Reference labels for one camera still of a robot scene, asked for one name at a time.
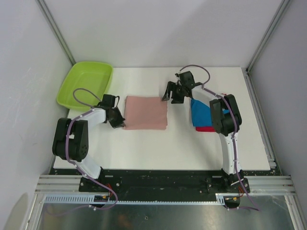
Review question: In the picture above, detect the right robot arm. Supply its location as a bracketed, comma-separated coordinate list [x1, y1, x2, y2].
[162, 71, 243, 192]

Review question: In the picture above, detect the blue t-shirt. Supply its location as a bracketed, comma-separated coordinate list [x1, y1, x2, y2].
[190, 99, 215, 132]

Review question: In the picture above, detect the red t-shirt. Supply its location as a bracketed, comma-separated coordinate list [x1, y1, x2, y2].
[190, 91, 216, 132]

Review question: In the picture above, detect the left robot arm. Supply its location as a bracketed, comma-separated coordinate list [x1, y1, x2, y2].
[52, 94, 125, 192]

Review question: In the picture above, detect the aluminium frame rail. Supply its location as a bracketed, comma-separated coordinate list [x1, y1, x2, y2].
[35, 175, 296, 196]

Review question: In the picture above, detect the green plastic tub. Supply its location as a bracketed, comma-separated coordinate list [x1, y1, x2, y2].
[56, 61, 113, 112]

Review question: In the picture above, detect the grey slotted cable duct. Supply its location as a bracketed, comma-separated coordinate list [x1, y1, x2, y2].
[44, 194, 225, 206]

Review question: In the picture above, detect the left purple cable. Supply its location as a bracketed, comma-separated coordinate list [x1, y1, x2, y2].
[45, 88, 119, 217]

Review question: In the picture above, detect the pink t-shirt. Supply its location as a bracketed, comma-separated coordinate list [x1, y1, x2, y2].
[124, 96, 168, 130]

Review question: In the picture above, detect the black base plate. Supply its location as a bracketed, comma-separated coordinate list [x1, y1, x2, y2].
[48, 167, 251, 195]

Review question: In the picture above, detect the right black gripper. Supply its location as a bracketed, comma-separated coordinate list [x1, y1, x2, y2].
[162, 81, 186, 104]

